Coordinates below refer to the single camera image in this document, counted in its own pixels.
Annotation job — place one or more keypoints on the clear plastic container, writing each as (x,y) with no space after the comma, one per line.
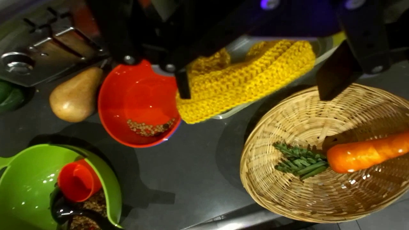
(273,67)

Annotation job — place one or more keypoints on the green bell pepper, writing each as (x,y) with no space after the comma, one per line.
(12,97)

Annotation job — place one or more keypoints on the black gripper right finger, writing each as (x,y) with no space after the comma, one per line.
(365,51)

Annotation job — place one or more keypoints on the small red cup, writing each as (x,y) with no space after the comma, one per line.
(78,182)

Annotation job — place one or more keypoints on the red bowl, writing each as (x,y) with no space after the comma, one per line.
(137,105)

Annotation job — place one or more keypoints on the orange carrot with green top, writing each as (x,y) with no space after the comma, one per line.
(343,157)

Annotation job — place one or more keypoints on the woven wicker basket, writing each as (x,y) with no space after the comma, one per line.
(359,113)

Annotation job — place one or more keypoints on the green mixing bowl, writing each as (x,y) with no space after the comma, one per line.
(28,183)

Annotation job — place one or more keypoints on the yellow knitted cloth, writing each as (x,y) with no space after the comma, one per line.
(218,83)

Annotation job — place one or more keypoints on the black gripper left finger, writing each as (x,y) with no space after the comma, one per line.
(169,60)

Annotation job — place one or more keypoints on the silver toaster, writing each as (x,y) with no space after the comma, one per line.
(49,44)

